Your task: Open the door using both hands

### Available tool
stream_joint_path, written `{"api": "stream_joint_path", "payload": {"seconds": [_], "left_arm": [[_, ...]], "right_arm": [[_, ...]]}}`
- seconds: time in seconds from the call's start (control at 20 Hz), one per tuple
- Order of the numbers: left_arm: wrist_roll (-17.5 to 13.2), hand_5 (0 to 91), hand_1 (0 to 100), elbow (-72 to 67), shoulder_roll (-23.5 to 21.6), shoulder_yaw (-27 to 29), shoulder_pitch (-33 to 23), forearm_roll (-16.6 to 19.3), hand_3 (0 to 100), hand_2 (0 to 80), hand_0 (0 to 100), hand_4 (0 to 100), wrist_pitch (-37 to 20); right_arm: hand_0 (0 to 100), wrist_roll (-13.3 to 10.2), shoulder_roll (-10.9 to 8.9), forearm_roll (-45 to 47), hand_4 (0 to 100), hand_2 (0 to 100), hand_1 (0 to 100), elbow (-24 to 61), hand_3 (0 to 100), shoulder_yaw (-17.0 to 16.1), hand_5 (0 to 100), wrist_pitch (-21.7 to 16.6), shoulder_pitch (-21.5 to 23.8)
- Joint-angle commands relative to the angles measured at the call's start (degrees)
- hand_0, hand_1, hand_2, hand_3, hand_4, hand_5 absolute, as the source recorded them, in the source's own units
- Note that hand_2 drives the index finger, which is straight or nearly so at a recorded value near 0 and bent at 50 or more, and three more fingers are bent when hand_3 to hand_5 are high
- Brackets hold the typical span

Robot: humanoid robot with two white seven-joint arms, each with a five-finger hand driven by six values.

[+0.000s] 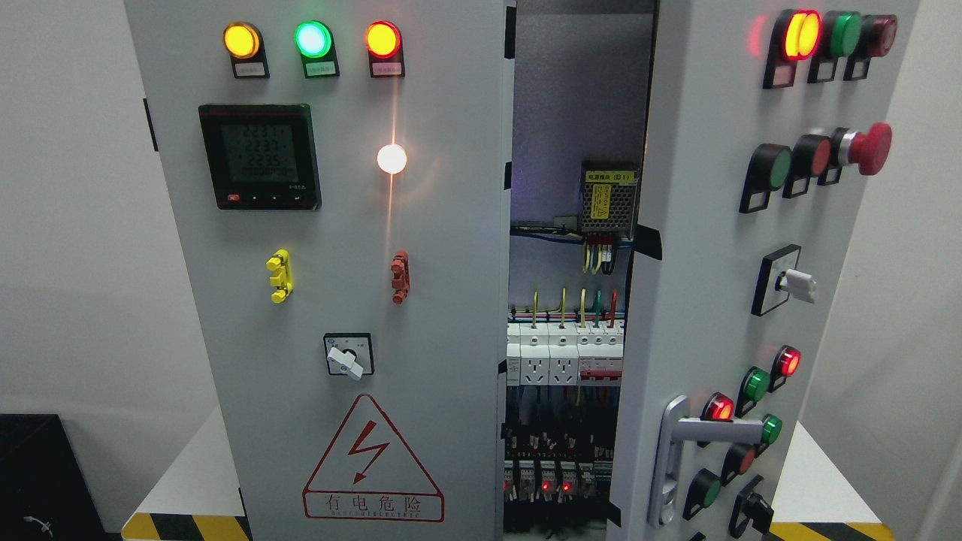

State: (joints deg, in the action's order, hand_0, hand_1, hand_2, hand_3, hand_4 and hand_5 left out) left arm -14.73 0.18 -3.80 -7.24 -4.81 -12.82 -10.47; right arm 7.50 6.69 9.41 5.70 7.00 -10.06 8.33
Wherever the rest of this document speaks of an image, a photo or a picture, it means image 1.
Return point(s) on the silver door handle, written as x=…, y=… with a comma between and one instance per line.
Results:
x=677, y=428

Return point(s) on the red indicator lamp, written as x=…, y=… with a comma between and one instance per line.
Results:
x=383, y=39

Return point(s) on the grey cabinet door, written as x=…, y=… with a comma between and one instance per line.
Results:
x=445, y=97
x=743, y=98

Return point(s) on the metal mesh power supply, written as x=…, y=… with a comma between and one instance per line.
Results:
x=609, y=195

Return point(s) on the white socket breaker row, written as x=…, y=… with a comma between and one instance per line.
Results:
x=570, y=354

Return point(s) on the green indicator lamp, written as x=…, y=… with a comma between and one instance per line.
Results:
x=313, y=38

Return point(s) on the red emergency stop button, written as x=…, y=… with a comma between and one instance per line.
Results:
x=868, y=150

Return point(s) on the white rotary selector switch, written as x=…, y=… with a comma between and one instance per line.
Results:
x=349, y=354

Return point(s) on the right door rotary switch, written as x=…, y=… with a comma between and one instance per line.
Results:
x=779, y=280

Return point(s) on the yellow terminal post block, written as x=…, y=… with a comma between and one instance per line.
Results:
x=279, y=266

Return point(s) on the yellow indicator lamp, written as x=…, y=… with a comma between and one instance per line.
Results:
x=242, y=40

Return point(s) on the black digital power meter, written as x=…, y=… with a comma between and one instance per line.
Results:
x=261, y=157

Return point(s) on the relay terminal row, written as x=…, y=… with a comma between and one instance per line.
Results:
x=555, y=465

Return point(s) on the red electric hazard sticker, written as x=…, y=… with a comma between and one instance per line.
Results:
x=369, y=472

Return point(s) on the red terminal post block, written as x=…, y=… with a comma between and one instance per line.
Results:
x=400, y=282

